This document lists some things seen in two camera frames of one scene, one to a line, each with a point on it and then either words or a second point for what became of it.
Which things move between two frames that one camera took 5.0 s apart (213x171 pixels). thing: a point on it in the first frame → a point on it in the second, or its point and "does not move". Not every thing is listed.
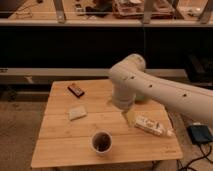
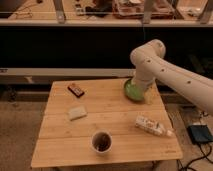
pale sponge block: [77, 113] does not move
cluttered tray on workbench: [134, 9] does not move
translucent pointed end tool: [130, 116] → [149, 94]
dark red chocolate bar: [76, 91] does not move
